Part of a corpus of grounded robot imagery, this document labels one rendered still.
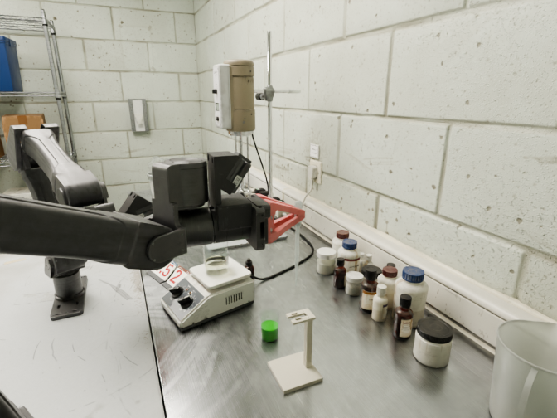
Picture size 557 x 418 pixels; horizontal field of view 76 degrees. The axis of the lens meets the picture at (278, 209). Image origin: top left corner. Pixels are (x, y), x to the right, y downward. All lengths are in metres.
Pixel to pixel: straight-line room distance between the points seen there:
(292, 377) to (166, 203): 0.41
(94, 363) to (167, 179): 0.48
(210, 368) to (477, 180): 0.68
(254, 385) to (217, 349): 0.13
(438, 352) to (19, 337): 0.88
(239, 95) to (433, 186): 0.66
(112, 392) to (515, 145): 0.88
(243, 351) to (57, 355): 0.38
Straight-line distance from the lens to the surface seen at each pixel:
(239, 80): 1.22
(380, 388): 0.75
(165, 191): 0.49
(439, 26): 0.98
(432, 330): 0.80
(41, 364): 0.91
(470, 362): 0.87
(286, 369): 0.75
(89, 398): 0.79
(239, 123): 1.22
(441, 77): 0.95
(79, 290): 1.08
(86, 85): 3.23
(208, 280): 0.88
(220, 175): 0.51
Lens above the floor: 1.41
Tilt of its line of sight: 18 degrees down
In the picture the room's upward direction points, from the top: straight up
